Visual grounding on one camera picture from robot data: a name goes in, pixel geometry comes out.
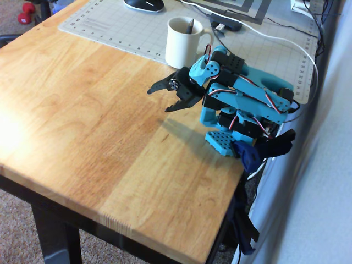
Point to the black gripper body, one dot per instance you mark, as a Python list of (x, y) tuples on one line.
[(183, 91)]

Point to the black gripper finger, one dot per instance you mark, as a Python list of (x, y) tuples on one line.
[(184, 105), (167, 82)]

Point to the dark blue pen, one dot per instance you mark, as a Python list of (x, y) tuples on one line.
[(189, 27)]

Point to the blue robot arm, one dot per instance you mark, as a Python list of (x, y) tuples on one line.
[(253, 96)]

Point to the white ceramic mug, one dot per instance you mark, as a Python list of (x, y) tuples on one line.
[(180, 46)]

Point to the black usb hub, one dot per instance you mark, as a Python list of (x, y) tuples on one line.
[(228, 22)]

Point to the grey gridded cutting mat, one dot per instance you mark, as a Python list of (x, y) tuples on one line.
[(115, 24)]

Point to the black and white computer mouse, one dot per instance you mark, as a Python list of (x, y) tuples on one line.
[(144, 5)]

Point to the blue spring clamp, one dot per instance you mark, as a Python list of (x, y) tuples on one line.
[(248, 155)]

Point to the grey and black flat panel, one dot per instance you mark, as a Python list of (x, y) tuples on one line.
[(247, 8)]

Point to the white box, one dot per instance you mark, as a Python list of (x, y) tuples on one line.
[(301, 5)]

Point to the red dumbbell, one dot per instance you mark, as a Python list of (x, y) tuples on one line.
[(25, 15)]

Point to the black chair armrest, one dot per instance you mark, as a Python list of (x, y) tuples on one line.
[(6, 39)]

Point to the black table frame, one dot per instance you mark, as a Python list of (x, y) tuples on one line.
[(55, 239)]

